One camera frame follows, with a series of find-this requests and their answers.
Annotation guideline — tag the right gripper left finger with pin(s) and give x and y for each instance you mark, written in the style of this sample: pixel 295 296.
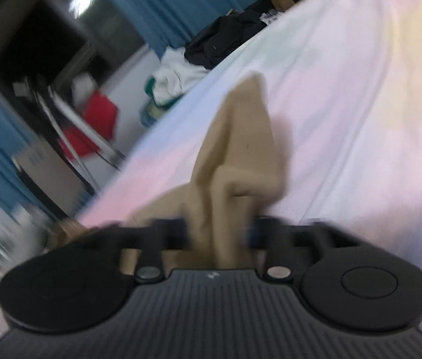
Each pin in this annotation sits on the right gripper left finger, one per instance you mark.
pixel 151 241

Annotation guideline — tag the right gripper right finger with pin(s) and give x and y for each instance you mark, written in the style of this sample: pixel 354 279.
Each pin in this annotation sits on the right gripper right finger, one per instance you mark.
pixel 287 255

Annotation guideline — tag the tan t-shirt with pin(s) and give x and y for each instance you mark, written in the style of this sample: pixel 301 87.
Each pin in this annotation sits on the tan t-shirt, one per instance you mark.
pixel 216 180

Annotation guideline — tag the pile of mixed clothes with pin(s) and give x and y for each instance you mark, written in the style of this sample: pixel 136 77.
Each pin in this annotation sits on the pile of mixed clothes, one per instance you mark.
pixel 181 69

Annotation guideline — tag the red garment on stand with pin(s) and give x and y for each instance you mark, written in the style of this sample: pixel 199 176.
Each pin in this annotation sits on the red garment on stand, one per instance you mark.
pixel 92 130

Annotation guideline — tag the pastel tie-dye bed cover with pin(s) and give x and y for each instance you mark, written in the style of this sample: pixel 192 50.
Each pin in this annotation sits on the pastel tie-dye bed cover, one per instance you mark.
pixel 343 86

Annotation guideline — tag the dark window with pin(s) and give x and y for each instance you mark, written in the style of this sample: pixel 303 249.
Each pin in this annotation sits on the dark window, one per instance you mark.
pixel 53 41

